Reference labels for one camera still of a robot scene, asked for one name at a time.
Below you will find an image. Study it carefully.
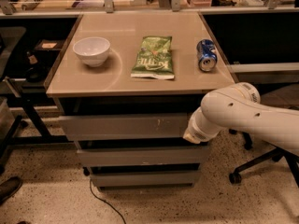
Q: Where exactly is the black floor cable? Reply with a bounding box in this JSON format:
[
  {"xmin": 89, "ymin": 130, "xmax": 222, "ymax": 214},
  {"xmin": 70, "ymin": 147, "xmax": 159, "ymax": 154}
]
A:
[{"xmin": 89, "ymin": 179, "xmax": 127, "ymax": 224}]

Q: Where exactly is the black shoe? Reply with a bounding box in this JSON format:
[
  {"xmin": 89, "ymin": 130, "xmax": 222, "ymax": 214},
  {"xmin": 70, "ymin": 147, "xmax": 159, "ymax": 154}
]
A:
[{"xmin": 0, "ymin": 176, "xmax": 22, "ymax": 203}]

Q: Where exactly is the grey drawer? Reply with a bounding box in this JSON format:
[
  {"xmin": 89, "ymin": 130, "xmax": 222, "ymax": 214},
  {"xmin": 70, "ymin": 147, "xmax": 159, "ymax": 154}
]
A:
[
  {"xmin": 77, "ymin": 146, "xmax": 210, "ymax": 167},
  {"xmin": 91, "ymin": 171, "xmax": 200, "ymax": 187},
  {"xmin": 59, "ymin": 113, "xmax": 188, "ymax": 141}
]

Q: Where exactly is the grey drawer cabinet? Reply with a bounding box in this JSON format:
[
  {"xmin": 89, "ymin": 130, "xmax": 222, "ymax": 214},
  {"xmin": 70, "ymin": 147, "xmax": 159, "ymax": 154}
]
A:
[{"xmin": 43, "ymin": 11, "xmax": 241, "ymax": 191}]

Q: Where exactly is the white ceramic bowl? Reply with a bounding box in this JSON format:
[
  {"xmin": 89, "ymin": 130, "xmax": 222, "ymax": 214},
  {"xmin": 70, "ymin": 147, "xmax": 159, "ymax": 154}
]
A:
[{"xmin": 73, "ymin": 37, "xmax": 110, "ymax": 67}]

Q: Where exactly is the black office chair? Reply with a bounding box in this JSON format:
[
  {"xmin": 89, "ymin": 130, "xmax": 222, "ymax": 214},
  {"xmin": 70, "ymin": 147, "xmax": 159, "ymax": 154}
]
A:
[{"xmin": 228, "ymin": 105, "xmax": 299, "ymax": 185}]

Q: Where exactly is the grey top drawer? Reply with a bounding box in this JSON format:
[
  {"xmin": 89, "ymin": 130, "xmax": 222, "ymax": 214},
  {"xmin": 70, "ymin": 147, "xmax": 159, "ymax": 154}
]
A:
[{"xmin": 59, "ymin": 113, "xmax": 188, "ymax": 141}]

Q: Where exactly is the black desk frame left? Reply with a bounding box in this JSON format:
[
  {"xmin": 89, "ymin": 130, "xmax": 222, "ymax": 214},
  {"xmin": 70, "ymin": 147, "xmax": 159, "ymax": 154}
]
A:
[{"xmin": 0, "ymin": 77, "xmax": 71, "ymax": 170}]

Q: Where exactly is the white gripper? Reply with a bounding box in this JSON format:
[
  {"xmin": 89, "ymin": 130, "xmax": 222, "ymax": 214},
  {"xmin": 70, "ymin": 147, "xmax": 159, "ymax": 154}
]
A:
[{"xmin": 183, "ymin": 108, "xmax": 222, "ymax": 144}]

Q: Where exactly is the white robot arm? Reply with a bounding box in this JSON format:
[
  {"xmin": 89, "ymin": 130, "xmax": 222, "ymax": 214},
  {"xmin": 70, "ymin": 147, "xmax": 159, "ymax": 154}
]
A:
[{"xmin": 183, "ymin": 82, "xmax": 299, "ymax": 155}]

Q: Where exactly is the green chip bag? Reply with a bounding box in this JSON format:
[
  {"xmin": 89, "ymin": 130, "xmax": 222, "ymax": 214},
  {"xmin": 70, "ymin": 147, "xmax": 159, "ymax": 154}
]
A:
[{"xmin": 131, "ymin": 35, "xmax": 175, "ymax": 80}]

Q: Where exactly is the blue soda can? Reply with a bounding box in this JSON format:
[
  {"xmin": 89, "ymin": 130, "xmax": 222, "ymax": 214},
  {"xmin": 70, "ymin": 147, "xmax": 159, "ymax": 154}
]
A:
[{"xmin": 196, "ymin": 39, "xmax": 218, "ymax": 72}]

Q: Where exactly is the grey middle drawer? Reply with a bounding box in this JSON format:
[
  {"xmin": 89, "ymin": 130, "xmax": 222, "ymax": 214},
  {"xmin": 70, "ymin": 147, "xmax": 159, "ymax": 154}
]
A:
[{"xmin": 77, "ymin": 146, "xmax": 210, "ymax": 167}]

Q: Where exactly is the grey bottom drawer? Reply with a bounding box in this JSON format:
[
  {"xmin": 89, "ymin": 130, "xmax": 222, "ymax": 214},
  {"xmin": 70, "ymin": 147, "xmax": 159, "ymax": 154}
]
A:
[{"xmin": 91, "ymin": 171, "xmax": 200, "ymax": 187}]

